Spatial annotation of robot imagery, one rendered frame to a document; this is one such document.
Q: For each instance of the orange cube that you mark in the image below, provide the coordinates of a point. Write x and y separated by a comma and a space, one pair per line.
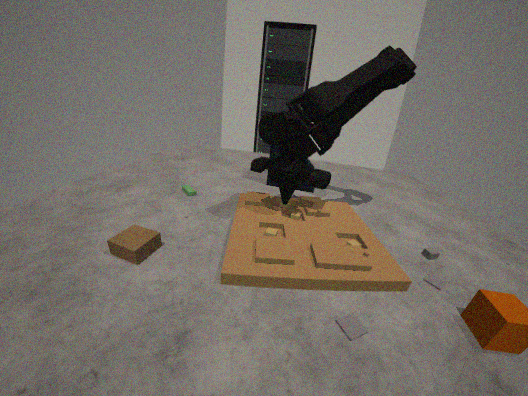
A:
499, 321

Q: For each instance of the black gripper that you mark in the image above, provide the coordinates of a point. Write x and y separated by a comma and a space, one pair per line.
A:
317, 178

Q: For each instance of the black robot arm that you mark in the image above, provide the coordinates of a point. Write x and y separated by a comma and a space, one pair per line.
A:
330, 105

